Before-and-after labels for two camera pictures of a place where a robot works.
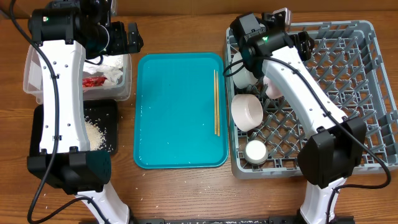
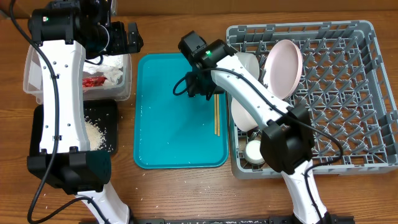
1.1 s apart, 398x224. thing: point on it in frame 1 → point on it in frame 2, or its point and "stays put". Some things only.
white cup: [255, 152] stays put
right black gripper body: [300, 46] → [202, 84]
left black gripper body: [117, 44] stays put
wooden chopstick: [215, 104] stays put
